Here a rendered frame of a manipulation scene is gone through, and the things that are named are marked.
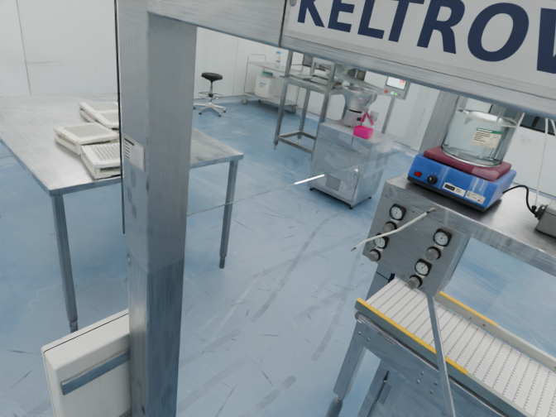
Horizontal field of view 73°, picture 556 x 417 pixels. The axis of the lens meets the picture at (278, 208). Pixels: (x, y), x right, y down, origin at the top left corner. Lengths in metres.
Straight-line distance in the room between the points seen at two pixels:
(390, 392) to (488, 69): 1.26
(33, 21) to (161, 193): 5.20
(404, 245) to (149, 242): 0.68
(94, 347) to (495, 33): 0.64
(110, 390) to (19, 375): 1.55
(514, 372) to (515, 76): 1.15
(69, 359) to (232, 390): 1.50
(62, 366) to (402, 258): 0.77
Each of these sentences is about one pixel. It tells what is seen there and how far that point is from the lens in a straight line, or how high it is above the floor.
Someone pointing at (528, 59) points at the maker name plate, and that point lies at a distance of 0.21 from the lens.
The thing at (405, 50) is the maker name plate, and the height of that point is 1.70.
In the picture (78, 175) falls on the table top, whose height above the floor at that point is 0.90.
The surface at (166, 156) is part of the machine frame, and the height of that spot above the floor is 1.54.
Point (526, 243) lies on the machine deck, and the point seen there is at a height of 1.38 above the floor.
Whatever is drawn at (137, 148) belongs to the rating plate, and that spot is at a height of 1.55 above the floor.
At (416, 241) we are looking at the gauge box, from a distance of 0.99.
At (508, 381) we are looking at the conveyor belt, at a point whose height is 0.94.
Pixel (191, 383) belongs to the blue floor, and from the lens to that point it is 2.12.
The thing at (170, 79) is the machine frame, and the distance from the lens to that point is 0.44.
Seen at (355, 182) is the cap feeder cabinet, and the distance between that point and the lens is 3.86.
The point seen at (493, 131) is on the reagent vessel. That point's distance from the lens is 0.97.
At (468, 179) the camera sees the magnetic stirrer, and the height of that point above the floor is 1.44.
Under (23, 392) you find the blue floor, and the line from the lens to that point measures 2.23.
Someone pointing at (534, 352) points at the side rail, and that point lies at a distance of 1.38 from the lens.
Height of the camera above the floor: 1.71
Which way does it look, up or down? 28 degrees down
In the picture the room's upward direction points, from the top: 10 degrees clockwise
